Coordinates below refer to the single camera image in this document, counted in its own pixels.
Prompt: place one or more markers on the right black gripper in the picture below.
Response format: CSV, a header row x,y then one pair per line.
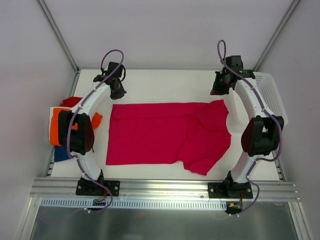
x,y
217,86

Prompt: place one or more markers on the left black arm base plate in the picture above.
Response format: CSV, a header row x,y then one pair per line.
x,y
88,188

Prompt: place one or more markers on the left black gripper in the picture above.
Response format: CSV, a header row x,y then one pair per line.
x,y
118,90

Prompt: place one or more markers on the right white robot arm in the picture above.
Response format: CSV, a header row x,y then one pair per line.
x,y
263,133

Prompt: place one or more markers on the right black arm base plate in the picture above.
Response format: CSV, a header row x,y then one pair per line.
x,y
228,189

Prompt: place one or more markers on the white plastic mesh basket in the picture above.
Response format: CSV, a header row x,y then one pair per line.
x,y
270,93

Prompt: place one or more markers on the aluminium frame post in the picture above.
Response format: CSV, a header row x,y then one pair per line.
x,y
276,34
57,33

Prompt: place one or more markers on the right aluminium frame post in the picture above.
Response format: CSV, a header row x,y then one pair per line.
x,y
276,34

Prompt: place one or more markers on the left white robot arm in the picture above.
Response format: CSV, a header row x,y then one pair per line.
x,y
75,131

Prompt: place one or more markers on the aluminium mounting rail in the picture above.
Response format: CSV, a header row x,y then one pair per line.
x,y
150,189

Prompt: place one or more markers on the pink t-shirt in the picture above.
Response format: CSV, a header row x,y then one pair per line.
x,y
194,133

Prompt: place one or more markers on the red folded t-shirt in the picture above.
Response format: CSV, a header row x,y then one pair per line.
x,y
70,102

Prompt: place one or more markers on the white slotted cable duct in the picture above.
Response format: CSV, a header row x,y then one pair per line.
x,y
92,203

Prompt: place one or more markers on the orange folded t-shirt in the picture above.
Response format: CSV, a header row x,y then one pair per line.
x,y
95,122

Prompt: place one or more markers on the left aluminium frame post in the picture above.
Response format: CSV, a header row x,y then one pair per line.
x,y
57,33

